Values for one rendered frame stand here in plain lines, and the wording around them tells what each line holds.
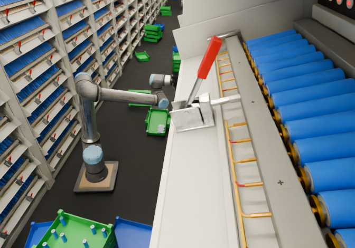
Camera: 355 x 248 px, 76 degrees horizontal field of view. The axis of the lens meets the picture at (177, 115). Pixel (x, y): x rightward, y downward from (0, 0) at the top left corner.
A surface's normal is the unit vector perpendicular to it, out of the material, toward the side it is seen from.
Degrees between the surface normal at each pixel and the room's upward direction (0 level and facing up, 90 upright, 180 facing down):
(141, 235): 0
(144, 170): 0
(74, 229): 0
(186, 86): 19
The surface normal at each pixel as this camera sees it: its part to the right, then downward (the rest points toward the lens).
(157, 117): 0.00, -0.47
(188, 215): -0.29, -0.79
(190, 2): -0.08, 0.59
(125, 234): 0.03, -0.80
